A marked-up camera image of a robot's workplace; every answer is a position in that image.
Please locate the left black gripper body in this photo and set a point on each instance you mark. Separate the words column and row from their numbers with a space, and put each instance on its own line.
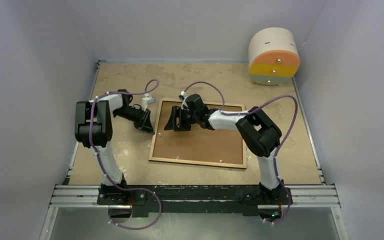
column 139, row 117

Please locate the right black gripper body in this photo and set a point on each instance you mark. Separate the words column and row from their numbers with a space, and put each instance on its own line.
column 187, row 118

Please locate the brown backing board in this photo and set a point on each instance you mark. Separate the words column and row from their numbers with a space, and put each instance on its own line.
column 202, row 139

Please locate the black wooden picture frame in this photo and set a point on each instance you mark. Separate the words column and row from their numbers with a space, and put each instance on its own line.
column 152, row 149

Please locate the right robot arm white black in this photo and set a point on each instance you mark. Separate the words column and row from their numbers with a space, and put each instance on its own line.
column 260, row 134

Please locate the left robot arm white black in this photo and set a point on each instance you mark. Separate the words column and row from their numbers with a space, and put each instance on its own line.
column 94, row 130

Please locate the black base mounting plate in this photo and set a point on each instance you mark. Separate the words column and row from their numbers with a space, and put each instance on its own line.
column 247, row 200

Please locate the round cream drawer cabinet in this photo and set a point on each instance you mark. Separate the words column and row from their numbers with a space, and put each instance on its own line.
column 273, row 58

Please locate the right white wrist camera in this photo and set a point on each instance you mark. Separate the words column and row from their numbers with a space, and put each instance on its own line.
column 183, row 95

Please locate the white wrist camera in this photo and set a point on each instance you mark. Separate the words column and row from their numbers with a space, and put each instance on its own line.
column 147, row 100
column 183, row 95

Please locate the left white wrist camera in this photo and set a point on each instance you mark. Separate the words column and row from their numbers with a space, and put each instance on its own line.
column 147, row 100

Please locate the aluminium rail frame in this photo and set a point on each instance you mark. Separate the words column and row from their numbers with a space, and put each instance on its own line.
column 303, row 196

